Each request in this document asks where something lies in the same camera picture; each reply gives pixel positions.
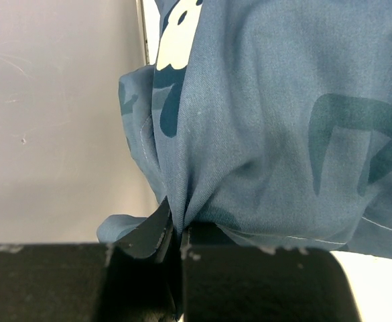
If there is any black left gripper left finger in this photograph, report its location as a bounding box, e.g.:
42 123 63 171
113 199 178 317

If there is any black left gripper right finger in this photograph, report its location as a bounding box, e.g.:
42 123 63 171
180 223 236 255

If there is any blue cartoon print pillowcase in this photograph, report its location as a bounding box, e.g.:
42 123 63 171
96 0 392 260

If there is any aluminium back rail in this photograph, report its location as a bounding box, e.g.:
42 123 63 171
136 0 149 64

